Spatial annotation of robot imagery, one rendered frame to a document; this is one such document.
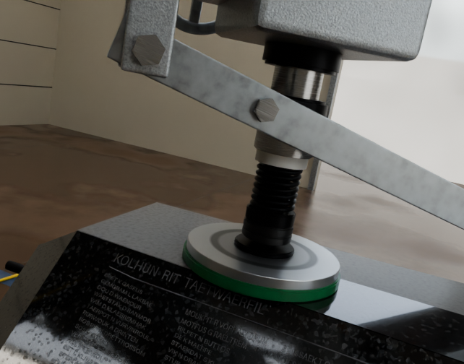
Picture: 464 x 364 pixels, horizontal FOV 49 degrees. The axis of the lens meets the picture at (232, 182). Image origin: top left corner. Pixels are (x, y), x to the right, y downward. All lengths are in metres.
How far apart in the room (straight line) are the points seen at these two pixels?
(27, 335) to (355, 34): 0.53
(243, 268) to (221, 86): 0.22
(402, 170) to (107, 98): 6.12
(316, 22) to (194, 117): 5.53
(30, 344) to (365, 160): 0.47
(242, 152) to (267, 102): 5.26
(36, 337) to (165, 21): 0.41
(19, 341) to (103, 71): 6.12
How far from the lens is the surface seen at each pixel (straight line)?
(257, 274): 0.61
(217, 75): 0.58
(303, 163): 0.66
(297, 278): 0.63
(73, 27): 7.05
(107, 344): 0.65
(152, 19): 0.54
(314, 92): 0.65
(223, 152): 5.92
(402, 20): 0.61
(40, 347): 0.69
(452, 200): 0.74
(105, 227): 0.77
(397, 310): 0.69
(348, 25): 0.58
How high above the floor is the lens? 1.05
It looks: 12 degrees down
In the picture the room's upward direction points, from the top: 10 degrees clockwise
